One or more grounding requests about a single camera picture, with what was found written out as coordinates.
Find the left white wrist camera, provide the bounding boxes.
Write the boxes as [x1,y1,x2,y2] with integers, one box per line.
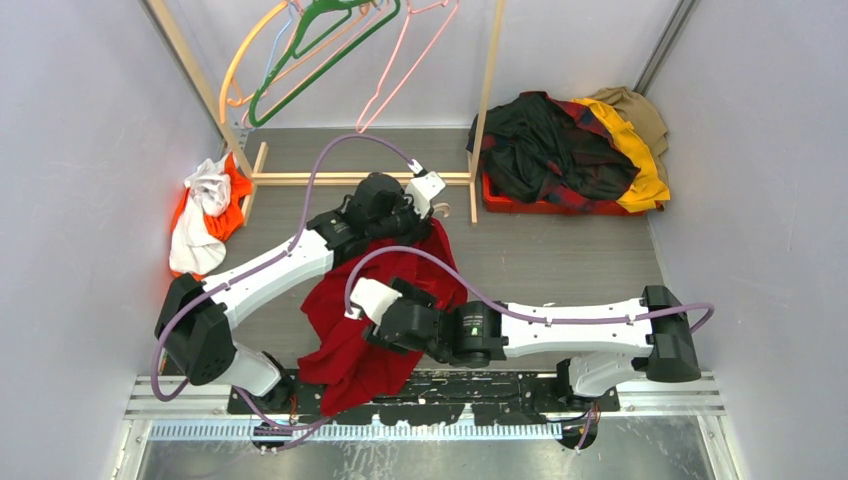
[404,159,446,219]

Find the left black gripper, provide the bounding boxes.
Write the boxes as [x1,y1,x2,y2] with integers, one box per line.
[368,188,435,253]

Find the red plastic bin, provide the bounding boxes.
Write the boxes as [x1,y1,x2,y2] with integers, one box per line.
[482,172,645,217]

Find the yellow garment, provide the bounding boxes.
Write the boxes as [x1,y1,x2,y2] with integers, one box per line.
[573,98,671,213]

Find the wooden clothes rack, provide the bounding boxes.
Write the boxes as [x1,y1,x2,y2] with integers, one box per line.
[142,1,506,224]

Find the red skirt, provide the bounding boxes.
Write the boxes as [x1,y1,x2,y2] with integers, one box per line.
[297,218,470,418]

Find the green hanger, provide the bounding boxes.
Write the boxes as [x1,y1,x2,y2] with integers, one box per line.
[247,0,403,128]

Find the orange and white garment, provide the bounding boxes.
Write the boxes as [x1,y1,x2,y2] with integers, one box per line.
[168,152,253,279]

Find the light blue hanger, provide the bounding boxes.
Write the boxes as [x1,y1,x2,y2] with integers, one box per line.
[263,0,304,78]

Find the orange hanger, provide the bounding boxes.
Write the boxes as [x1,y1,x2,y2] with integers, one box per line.
[218,1,400,128]

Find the tan garment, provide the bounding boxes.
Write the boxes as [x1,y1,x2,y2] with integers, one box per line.
[589,86,669,183]

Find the pink wire hanger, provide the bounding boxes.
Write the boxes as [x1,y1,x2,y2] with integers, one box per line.
[354,0,461,134]

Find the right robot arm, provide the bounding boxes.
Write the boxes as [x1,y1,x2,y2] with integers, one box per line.
[350,278,701,411]

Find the beige plastic hanger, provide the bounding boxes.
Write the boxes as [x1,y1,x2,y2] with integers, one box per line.
[432,202,451,218]

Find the dark plaid garment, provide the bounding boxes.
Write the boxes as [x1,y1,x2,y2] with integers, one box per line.
[480,92,640,213]

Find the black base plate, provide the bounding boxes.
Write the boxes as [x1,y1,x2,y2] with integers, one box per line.
[261,370,589,426]

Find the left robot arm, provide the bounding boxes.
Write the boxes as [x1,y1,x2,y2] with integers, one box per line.
[154,172,445,413]

